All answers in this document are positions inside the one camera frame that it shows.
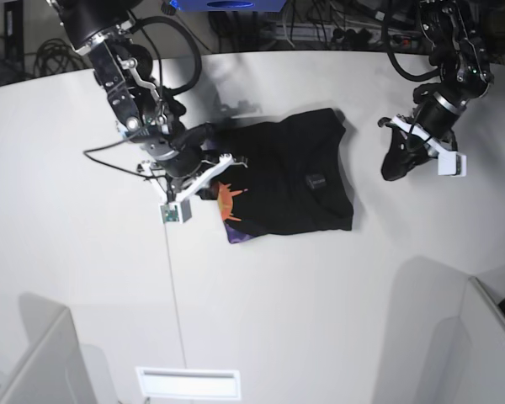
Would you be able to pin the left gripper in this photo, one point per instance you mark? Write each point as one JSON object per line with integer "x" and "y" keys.
{"x": 423, "y": 134}

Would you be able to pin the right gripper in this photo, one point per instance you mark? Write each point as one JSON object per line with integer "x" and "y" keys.
{"x": 178, "y": 175}

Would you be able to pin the black T-shirt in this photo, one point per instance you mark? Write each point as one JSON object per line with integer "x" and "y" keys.
{"x": 291, "y": 182}

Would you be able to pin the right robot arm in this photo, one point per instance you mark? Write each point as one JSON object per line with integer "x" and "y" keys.
{"x": 147, "y": 112}

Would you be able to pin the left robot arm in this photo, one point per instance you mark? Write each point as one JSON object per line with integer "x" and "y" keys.
{"x": 461, "y": 72}

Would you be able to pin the white power strip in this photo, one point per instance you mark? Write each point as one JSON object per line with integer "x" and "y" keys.
{"x": 307, "y": 32}

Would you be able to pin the blue box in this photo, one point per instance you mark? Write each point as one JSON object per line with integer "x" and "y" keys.
{"x": 228, "y": 5}

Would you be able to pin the white partition panel right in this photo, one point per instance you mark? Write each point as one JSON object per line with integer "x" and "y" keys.
{"x": 467, "y": 355}

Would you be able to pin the white partition panel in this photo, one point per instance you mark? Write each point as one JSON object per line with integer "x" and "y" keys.
{"x": 467, "y": 355}
{"x": 56, "y": 368}

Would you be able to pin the white table slot plate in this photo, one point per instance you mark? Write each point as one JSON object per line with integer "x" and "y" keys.
{"x": 190, "y": 384}

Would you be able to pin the white partition panel left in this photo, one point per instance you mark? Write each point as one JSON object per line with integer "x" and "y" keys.
{"x": 56, "y": 368}

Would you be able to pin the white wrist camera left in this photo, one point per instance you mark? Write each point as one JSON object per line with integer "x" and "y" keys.
{"x": 452, "y": 164}

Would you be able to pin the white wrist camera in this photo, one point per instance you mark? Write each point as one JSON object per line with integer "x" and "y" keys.
{"x": 452, "y": 164}
{"x": 175, "y": 212}

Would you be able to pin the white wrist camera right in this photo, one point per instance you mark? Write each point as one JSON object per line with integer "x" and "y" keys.
{"x": 175, "y": 212}

